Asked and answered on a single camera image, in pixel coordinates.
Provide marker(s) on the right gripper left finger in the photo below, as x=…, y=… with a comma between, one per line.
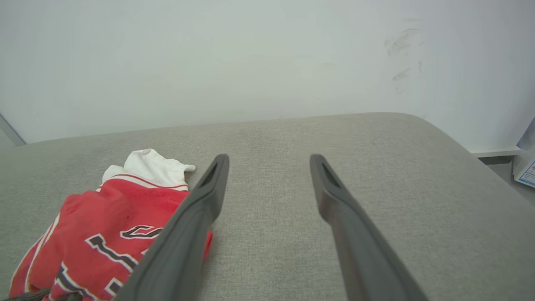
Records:
x=179, y=251

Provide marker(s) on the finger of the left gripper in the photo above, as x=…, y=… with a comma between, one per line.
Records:
x=29, y=297

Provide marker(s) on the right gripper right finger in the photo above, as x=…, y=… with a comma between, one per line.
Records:
x=359, y=251

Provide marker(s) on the red and white basketball jersey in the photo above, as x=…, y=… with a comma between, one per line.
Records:
x=96, y=217

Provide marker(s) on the white skirting board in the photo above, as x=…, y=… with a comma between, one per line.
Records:
x=495, y=152

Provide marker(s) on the white package with blue print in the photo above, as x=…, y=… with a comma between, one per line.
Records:
x=526, y=169

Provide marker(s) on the grey wall trim strip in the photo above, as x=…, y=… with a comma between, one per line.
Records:
x=11, y=130

